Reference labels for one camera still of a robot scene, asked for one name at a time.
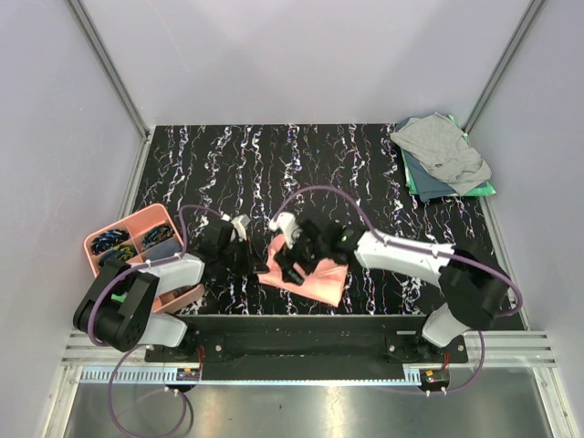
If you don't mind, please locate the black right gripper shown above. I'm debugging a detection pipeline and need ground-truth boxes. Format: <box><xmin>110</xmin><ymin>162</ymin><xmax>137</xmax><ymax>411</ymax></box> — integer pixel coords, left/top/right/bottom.
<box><xmin>274</xmin><ymin>226</ymin><xmax>328</xmax><ymax>287</ymax></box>

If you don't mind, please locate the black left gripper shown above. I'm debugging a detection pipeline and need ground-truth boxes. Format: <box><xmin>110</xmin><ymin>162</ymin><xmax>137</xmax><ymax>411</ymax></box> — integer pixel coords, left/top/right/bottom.
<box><xmin>218</xmin><ymin>235</ymin><xmax>269</xmax><ymax>276</ymax></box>

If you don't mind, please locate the pink satin napkin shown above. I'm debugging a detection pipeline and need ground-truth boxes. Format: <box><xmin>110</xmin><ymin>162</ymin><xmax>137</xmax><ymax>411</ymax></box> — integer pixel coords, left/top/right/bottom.
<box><xmin>258</xmin><ymin>235</ymin><xmax>348</xmax><ymax>308</ymax></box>

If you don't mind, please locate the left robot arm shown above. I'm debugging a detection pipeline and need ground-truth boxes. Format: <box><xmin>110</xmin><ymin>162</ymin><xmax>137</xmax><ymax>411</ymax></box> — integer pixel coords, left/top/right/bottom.
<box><xmin>73</xmin><ymin>214</ymin><xmax>268</xmax><ymax>361</ymax></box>

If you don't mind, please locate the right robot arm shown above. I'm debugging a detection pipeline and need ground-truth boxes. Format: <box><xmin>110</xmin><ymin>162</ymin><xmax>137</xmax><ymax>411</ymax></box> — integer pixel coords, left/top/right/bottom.
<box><xmin>269</xmin><ymin>213</ymin><xmax>508</xmax><ymax>362</ymax></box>

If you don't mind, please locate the dark blue cloth in tray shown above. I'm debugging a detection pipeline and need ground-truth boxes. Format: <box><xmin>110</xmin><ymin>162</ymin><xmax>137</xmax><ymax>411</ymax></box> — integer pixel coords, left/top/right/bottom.
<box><xmin>142</xmin><ymin>239</ymin><xmax>182</xmax><ymax>262</ymax></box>

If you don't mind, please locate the pink compartment tray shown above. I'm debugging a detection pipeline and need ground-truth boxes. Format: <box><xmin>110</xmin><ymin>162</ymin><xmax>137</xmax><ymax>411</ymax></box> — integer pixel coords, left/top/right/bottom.
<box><xmin>84</xmin><ymin>203</ymin><xmax>205</xmax><ymax>314</ymax></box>

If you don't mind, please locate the green item in tray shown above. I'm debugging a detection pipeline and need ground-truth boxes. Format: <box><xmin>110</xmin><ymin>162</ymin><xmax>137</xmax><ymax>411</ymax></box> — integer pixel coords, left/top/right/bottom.
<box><xmin>110</xmin><ymin>294</ymin><xmax>126</xmax><ymax>303</ymax></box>

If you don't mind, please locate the dark blue folded cloth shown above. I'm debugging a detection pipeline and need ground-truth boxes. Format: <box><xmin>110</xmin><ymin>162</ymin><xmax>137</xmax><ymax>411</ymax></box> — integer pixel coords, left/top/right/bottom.
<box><xmin>401</xmin><ymin>151</ymin><xmax>456</xmax><ymax>202</ymax></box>

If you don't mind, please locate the blue patterned item in tray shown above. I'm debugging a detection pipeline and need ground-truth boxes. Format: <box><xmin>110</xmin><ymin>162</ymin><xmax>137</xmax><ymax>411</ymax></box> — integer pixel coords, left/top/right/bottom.
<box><xmin>90</xmin><ymin>228</ymin><xmax>130</xmax><ymax>256</ymax></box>

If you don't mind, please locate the grey cloth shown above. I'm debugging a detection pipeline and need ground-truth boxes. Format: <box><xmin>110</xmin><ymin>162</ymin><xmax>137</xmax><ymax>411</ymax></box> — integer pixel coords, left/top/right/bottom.
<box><xmin>391</xmin><ymin>113</ymin><xmax>492</xmax><ymax>194</ymax></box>

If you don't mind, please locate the green mat under cloths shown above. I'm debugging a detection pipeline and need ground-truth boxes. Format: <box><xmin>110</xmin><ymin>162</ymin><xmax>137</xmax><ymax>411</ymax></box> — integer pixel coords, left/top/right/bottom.
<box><xmin>398</xmin><ymin>115</ymin><xmax>496</xmax><ymax>197</ymax></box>

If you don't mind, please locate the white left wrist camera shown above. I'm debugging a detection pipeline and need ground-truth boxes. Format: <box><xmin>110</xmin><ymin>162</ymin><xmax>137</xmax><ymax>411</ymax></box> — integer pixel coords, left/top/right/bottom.
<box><xmin>228</xmin><ymin>214</ymin><xmax>251</xmax><ymax>242</ymax></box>

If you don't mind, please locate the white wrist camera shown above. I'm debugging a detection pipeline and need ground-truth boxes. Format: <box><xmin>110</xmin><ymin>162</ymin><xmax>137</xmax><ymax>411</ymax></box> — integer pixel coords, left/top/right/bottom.
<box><xmin>268</xmin><ymin>212</ymin><xmax>302</xmax><ymax>249</ymax></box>
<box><xmin>228</xmin><ymin>214</ymin><xmax>251</xmax><ymax>242</ymax></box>

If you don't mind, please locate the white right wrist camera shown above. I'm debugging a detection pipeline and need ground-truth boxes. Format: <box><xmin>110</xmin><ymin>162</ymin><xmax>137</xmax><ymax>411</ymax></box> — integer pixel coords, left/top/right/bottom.
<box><xmin>268</xmin><ymin>212</ymin><xmax>302</xmax><ymax>249</ymax></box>

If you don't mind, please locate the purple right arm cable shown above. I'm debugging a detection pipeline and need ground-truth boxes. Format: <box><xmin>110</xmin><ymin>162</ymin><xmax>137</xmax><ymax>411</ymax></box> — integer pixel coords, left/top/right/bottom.
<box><xmin>273</xmin><ymin>184</ymin><xmax>524</xmax><ymax>396</ymax></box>

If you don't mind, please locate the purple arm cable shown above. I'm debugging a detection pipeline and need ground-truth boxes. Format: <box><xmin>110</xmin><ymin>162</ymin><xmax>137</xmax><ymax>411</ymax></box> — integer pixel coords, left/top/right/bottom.
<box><xmin>89</xmin><ymin>204</ymin><xmax>229</xmax><ymax>436</ymax></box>
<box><xmin>273</xmin><ymin>184</ymin><xmax>524</xmax><ymax>396</ymax></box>

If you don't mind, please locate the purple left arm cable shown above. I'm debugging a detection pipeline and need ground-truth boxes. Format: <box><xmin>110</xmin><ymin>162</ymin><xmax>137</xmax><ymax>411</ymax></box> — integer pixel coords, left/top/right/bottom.
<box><xmin>89</xmin><ymin>204</ymin><xmax>229</xmax><ymax>436</ymax></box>

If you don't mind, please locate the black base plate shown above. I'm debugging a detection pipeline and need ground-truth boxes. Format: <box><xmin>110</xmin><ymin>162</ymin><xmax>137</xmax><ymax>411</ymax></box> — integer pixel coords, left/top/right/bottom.
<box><xmin>145</xmin><ymin>315</ymin><xmax>468</xmax><ymax>375</ymax></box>

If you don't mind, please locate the grey cable duct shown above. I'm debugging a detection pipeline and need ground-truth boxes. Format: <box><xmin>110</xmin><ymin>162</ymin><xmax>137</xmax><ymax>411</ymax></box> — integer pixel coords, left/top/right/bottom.
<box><xmin>79</xmin><ymin>365</ymin><xmax>422</xmax><ymax>387</ymax></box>

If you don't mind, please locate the aluminium front rail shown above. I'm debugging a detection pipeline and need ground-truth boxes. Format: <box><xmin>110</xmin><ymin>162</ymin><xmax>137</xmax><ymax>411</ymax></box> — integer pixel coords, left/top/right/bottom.
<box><xmin>60</xmin><ymin>331</ymin><xmax>555</xmax><ymax>369</ymax></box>

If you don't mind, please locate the aluminium frame post left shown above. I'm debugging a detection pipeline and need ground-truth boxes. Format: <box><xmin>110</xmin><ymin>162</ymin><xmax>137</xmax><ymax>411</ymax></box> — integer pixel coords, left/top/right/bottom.
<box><xmin>65</xmin><ymin>0</ymin><xmax>150</xmax><ymax>139</ymax></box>

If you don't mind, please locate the aluminium frame post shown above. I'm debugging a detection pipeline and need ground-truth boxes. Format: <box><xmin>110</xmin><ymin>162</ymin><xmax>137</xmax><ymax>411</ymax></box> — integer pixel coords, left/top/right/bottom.
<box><xmin>65</xmin><ymin>0</ymin><xmax>150</xmax><ymax>139</ymax></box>
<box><xmin>464</xmin><ymin>0</ymin><xmax>548</xmax><ymax>134</ymax></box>

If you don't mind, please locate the aluminium frame post right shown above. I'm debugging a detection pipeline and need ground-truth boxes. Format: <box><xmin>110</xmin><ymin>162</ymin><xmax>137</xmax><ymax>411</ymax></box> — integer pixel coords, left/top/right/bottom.
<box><xmin>464</xmin><ymin>0</ymin><xmax>548</xmax><ymax>134</ymax></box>

